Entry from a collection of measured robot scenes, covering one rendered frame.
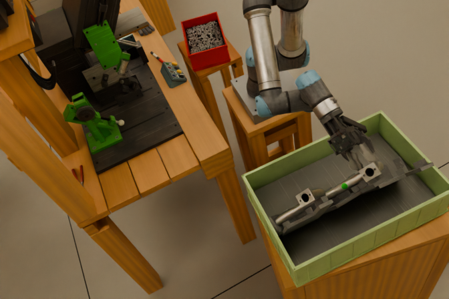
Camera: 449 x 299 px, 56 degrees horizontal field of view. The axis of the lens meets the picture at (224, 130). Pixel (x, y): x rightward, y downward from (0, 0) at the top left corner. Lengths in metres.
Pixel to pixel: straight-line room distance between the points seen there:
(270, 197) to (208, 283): 0.96
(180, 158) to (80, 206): 0.44
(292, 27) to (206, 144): 0.61
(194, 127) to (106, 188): 0.46
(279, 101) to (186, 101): 0.72
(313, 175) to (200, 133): 0.53
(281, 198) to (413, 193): 0.48
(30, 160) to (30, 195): 1.81
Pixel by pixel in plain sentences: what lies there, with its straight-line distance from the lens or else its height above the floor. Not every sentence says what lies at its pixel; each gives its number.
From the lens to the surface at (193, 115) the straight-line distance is 1.94.
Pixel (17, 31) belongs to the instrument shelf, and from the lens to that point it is 1.67.
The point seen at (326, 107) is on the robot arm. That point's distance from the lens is 1.30.
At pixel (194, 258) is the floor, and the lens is 2.58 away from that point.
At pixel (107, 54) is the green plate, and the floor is 1.13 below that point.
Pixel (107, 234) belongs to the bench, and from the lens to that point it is 1.96.
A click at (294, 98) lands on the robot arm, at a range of 1.40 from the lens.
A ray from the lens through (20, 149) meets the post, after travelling 1.50.
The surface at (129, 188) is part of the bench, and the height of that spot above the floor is 0.88.
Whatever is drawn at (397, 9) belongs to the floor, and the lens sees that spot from 3.90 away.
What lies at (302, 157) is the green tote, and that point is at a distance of 1.70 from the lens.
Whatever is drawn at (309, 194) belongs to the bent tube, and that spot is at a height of 1.19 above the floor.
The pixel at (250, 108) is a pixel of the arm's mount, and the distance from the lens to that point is 1.88.
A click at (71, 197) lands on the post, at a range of 1.71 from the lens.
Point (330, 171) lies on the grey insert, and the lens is 1.73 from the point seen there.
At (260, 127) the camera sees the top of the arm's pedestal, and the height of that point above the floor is 0.85.
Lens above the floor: 2.30
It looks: 49 degrees down
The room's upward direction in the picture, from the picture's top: 17 degrees counter-clockwise
